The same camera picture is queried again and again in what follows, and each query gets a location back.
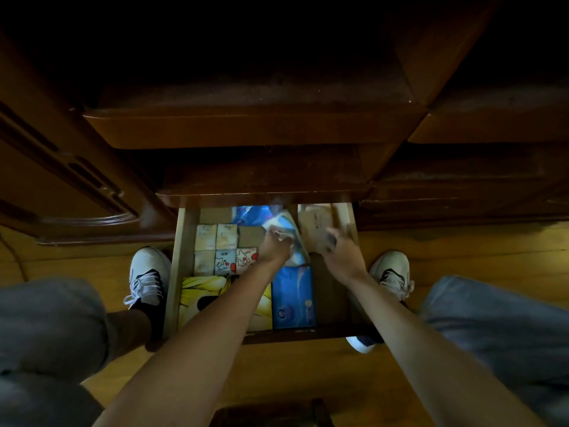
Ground person's left hand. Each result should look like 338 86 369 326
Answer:
257 226 295 268

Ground person's right hand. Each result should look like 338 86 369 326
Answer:
321 227 369 286

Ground blue white soft tissue pack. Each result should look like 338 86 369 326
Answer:
261 210 312 267

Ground beige paper packet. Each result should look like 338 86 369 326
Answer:
297 204 339 255

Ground person's right forearm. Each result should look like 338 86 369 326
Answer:
338 272 548 427

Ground person's left forearm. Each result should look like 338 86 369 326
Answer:
92 259 289 427

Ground shiny blue plastic pack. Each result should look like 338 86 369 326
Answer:
230 205 283 226

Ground red print pocket tissue packet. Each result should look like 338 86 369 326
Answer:
235 247 259 275

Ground plain beige pocket tissue packet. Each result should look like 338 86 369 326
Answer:
195 224 218 251
215 223 239 251
193 250 216 277

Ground blue print pocket tissue packet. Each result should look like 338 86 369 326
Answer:
214 249 237 276

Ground blue rectangular tissue pack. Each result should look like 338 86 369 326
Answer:
271 265 317 330

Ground white right sneaker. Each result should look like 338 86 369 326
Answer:
368 251 415 304

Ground white sneaker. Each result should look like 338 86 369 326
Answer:
368 251 415 304
123 247 172 310

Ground yellow cartoon tissue pack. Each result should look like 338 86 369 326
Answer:
178 275 274 332

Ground open light wooden drawer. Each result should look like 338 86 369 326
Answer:
162 203 372 345

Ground dark brown wooden cabinet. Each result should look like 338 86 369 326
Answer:
0 0 569 245

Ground white left sneaker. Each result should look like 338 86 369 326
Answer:
123 247 172 310

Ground black left sock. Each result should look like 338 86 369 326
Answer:
132 296 168 353

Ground person's left leg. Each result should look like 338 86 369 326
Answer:
105 308 153 358

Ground carved wooden cabinet door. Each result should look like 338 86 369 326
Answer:
0 35 176 246

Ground grey shorts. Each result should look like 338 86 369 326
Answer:
0 275 569 427

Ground thin dark cable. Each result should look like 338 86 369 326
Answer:
0 235 28 283

